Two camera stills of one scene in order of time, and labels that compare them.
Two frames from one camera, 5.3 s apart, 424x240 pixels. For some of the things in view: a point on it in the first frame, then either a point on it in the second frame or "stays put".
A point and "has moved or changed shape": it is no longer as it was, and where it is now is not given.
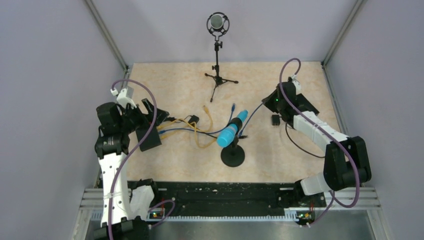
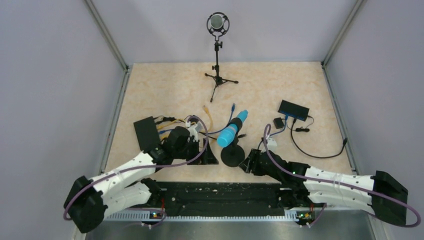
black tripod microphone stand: [218, 79] stays put
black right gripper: [277, 90] -> [249, 165]
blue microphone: [232, 155] stays put
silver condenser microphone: [218, 24] stays put
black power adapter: [275, 120] has moved or changed shape
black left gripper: [145, 118] -> [209, 158]
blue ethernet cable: [239, 135] -> [286, 119]
